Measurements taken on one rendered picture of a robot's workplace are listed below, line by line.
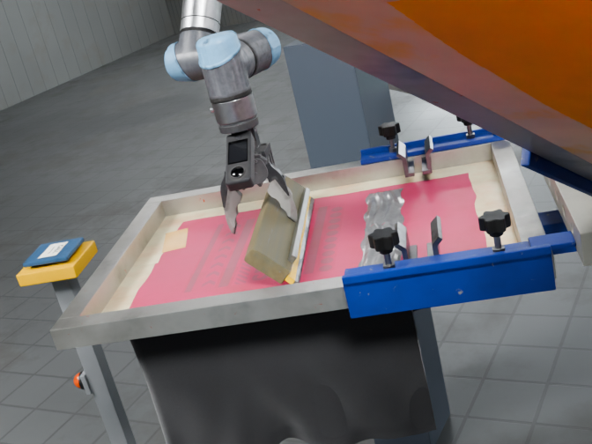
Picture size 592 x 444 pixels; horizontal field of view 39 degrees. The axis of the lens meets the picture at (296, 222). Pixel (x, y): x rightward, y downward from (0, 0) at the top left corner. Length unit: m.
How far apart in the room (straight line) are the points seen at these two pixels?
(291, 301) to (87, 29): 10.28
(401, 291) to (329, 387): 0.27
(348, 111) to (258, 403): 0.86
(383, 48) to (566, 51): 0.10
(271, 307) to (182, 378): 0.26
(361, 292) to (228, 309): 0.21
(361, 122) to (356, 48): 1.55
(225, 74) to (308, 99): 0.67
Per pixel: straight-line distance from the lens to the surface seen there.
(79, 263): 1.78
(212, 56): 1.45
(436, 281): 1.23
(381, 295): 1.24
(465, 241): 1.41
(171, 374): 1.47
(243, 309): 1.29
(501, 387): 2.73
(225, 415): 1.50
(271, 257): 1.36
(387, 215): 1.55
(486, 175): 1.68
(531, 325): 3.02
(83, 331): 1.39
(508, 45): 0.48
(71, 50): 11.17
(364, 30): 0.48
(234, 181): 1.42
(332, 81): 2.06
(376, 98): 2.13
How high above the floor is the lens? 1.54
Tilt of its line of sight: 21 degrees down
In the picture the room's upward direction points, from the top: 14 degrees counter-clockwise
